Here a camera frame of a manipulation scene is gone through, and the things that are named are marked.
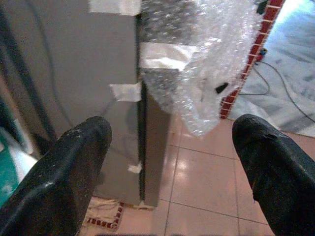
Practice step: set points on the grey fridge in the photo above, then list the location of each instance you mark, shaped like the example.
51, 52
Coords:
81, 56

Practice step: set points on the grey fridge door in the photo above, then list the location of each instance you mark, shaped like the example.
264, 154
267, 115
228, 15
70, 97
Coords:
155, 137

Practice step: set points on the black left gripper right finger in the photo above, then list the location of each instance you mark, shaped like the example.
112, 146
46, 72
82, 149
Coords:
278, 177

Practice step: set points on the clear bubble wrap sheet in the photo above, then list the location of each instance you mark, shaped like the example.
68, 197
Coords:
209, 49

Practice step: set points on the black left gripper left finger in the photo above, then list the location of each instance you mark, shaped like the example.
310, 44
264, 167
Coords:
54, 184

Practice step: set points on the teal plastic object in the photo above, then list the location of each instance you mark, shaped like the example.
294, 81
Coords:
7, 172

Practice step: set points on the beige red-trimmed floor mat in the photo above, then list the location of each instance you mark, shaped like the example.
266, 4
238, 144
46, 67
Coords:
108, 216

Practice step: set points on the red tiled step riser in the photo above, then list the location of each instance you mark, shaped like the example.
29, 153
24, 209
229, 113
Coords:
256, 54

